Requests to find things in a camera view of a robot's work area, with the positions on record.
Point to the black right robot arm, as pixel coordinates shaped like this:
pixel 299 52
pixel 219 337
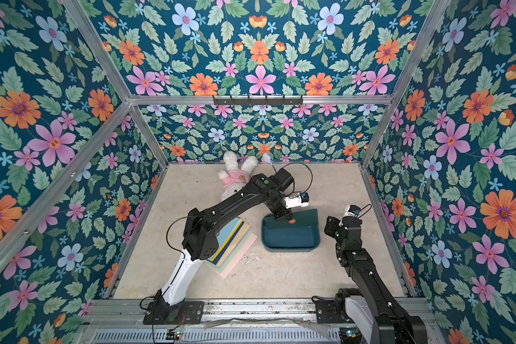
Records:
pixel 377 314

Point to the dark green envelope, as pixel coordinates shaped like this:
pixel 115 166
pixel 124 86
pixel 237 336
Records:
pixel 304 218

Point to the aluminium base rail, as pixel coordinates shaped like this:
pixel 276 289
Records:
pixel 289 320

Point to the white plush bunny toy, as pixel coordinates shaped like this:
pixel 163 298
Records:
pixel 235 176

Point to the light blue envelope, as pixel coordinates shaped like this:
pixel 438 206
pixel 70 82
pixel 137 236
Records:
pixel 227 234

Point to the navy blue envelope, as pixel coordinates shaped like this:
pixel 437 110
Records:
pixel 221 249

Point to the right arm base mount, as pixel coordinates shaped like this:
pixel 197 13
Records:
pixel 348 306

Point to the blue cat desk lamp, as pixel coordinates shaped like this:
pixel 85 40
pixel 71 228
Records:
pixel 267 159

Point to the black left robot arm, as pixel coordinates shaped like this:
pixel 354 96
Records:
pixel 200 242

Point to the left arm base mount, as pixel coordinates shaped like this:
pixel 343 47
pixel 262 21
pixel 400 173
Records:
pixel 159 312

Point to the dark teal storage box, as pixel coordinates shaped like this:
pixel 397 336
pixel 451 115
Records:
pixel 278 236

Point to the light green envelope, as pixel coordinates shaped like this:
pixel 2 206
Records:
pixel 216 268

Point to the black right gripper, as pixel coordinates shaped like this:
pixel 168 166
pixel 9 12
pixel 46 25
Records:
pixel 333 226

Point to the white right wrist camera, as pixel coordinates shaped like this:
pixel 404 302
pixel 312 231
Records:
pixel 352 211

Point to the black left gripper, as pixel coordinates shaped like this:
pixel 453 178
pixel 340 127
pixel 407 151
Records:
pixel 286 215

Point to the black wall hook rail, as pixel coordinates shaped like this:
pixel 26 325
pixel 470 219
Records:
pixel 250 101

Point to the pink envelope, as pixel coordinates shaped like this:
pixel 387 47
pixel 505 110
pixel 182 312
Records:
pixel 238 253

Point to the yellow envelope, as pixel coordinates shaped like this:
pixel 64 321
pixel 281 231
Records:
pixel 232 243

